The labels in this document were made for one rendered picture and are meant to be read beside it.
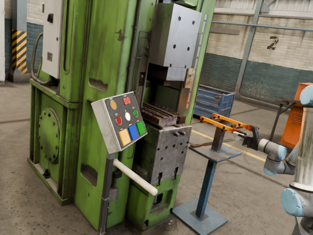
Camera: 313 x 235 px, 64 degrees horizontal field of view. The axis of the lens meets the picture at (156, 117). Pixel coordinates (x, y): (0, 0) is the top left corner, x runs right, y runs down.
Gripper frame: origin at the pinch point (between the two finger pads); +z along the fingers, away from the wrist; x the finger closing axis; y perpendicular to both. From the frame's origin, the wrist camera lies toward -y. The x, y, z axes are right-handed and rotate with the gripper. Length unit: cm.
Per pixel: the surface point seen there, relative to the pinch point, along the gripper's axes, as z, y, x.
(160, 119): 37, -1, -46
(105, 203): 26, 48, -93
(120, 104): 22, -18, -94
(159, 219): 32, 91, -30
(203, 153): 20.5, 26.2, -6.3
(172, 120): 37.3, 0.7, -33.1
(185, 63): 37, -43, -31
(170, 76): 37, -33, -44
